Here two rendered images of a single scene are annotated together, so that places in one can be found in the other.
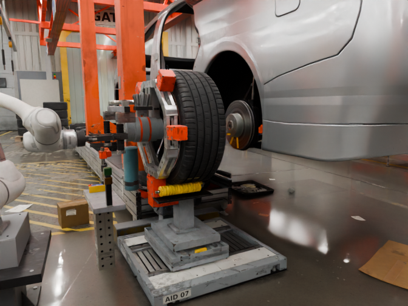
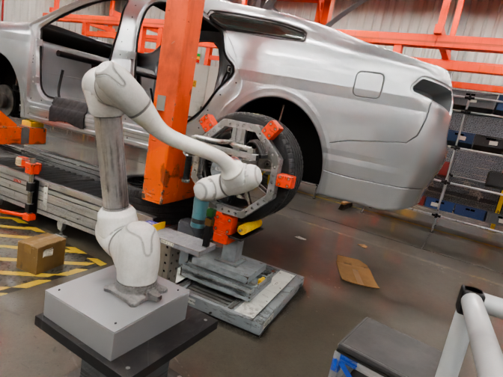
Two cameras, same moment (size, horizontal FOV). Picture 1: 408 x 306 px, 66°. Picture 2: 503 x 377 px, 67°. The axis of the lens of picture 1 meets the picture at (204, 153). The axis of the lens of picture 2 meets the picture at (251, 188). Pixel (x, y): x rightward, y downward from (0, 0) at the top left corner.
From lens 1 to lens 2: 162 cm
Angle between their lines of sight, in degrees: 39
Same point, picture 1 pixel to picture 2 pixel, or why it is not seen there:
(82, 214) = (58, 253)
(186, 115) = (290, 165)
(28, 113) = (241, 169)
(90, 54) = not seen: outside the picture
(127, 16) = (189, 33)
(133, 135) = not seen: hidden behind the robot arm
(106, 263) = not seen: hidden behind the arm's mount
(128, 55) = (183, 76)
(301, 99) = (369, 164)
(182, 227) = (236, 260)
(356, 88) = (413, 167)
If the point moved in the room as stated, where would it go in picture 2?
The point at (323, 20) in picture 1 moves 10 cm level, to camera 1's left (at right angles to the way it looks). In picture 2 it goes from (400, 116) to (390, 114)
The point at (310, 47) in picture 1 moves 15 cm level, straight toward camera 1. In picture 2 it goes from (384, 129) to (401, 132)
